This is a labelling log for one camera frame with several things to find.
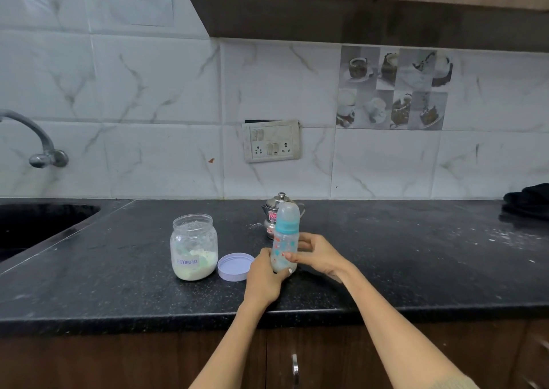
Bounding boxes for blue bottle ring with nipple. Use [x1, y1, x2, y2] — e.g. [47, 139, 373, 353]
[274, 219, 301, 235]

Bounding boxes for person's right hand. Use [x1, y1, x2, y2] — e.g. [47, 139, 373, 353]
[281, 232, 357, 284]

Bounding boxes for white switch socket board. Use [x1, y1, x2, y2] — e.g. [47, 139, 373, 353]
[241, 120, 302, 164]

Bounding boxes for clear printed baby bottle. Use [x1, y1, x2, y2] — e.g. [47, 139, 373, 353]
[270, 229, 300, 273]

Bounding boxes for brown wooden base cabinet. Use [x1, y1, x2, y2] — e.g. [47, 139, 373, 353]
[0, 317, 549, 389]

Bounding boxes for clear formula powder jar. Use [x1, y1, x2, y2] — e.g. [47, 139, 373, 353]
[169, 213, 219, 282]

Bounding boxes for person's left hand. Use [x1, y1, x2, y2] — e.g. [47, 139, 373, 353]
[242, 247, 297, 312]

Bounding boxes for beige knit sleeve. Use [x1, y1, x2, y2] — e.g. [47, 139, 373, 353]
[431, 374, 480, 389]

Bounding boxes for black kitchen sink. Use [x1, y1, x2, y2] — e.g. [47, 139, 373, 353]
[0, 203, 102, 263]

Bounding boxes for white measuring scoop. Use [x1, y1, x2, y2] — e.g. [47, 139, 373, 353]
[176, 238, 205, 265]

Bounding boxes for person's right forearm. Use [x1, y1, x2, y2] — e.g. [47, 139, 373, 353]
[339, 264, 472, 389]

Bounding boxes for small steel kettle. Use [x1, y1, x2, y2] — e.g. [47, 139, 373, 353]
[261, 192, 306, 240]

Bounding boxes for person's left forearm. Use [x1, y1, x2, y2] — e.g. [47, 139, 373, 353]
[188, 300, 280, 389]

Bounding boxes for chrome curved wall faucet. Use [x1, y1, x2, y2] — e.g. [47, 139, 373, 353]
[0, 109, 69, 169]

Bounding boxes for black cloth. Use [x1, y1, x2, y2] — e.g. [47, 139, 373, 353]
[499, 182, 549, 222]

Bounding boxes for dark wooden wall cabinet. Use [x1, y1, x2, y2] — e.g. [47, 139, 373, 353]
[179, 0, 549, 53]

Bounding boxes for lavender plastic jar lid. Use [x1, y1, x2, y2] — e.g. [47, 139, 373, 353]
[217, 252, 256, 283]

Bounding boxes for clear dome bottle cap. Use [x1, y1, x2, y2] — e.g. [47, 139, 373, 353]
[277, 202, 301, 224]

